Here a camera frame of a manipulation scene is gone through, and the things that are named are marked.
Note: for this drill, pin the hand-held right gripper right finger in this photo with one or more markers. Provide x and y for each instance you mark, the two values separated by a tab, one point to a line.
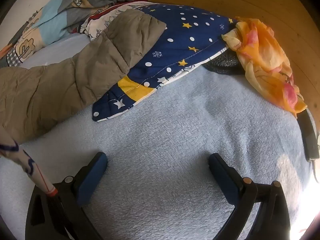
225	177

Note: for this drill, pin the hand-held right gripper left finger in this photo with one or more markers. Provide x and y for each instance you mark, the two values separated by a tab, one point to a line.
89	180

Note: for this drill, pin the olive puffer jacket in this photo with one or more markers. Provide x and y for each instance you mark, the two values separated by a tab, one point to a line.
75	80

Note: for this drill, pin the light blue cloud blanket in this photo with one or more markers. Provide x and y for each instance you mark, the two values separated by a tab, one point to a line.
175	135

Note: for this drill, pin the black device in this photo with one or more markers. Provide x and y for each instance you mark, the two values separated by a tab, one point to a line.
310	135

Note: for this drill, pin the dark patterned cloth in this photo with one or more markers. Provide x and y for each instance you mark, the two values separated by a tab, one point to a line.
225	63

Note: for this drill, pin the orange floral scarf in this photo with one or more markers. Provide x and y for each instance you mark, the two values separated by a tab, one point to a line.
265	55

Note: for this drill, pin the navy star printed pillow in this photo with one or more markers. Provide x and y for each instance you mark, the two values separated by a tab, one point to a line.
175	32

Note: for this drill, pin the patchwork cartoon quilt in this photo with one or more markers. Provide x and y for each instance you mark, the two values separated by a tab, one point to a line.
50	20

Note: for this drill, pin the wooden headboard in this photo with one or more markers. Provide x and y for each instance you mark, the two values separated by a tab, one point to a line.
225	0

